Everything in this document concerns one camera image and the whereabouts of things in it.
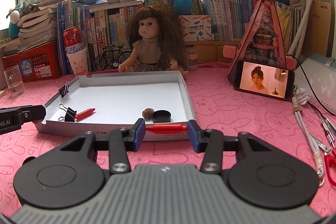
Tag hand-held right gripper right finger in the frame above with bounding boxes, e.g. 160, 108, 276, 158
188, 119, 273, 174

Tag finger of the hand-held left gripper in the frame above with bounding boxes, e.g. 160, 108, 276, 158
20, 105, 46, 125

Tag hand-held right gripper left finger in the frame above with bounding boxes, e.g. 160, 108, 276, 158
60, 118, 146, 174

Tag red hair clip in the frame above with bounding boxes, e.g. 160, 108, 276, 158
145, 124, 189, 134

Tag deep black round lid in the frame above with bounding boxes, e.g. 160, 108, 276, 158
152, 110, 172, 124

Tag small black binder clip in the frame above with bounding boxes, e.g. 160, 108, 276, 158
56, 80, 70, 98

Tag large black binder clip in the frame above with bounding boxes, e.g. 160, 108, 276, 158
58, 104, 77, 123

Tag white cardboard box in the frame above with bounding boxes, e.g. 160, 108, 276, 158
35, 70, 197, 142

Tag clear glass mug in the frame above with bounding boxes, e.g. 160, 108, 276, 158
4, 64, 25, 98

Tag pink bunny-print blanket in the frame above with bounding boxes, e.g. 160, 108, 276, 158
0, 61, 336, 214

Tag large red plastic basket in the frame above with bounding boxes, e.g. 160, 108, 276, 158
0, 42, 63, 83

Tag white paper cup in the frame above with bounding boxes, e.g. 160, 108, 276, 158
66, 48, 88, 76

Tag brown-lidded jar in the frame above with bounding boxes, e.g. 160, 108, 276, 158
184, 47, 198, 71

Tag black toy bicycle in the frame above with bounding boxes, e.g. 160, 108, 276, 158
93, 45, 132, 72

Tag stack of worn books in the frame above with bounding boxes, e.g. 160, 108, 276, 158
17, 0, 74, 52

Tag brown-haired doll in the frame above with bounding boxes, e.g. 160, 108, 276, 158
118, 6, 189, 79

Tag red drink can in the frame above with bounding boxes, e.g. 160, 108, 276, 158
63, 26, 86, 54

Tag wooden shelf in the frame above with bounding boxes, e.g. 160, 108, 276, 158
185, 40, 252, 63

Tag blue white plush toy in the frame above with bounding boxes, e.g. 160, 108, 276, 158
8, 2, 28, 39

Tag black smartphone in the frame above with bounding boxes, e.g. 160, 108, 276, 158
233, 60, 296, 102

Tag white pencil-print carton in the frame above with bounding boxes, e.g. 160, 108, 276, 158
180, 15, 212, 42

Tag row of colourful books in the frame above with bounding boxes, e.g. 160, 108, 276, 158
56, 0, 305, 75

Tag pink house-shaped toy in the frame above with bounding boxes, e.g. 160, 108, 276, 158
223, 0, 296, 83

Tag white grey machine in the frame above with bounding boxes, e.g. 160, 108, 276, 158
297, 52, 336, 111

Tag brown paper folder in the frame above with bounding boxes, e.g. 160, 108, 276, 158
302, 0, 332, 59

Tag white cable bundle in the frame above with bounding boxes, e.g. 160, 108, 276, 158
291, 90, 324, 185

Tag black cable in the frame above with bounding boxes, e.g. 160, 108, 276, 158
295, 64, 336, 112

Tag red-handled scissors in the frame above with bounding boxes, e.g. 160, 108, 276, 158
319, 119, 336, 174

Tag white plastic pipe frame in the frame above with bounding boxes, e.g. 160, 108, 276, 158
287, 0, 319, 56

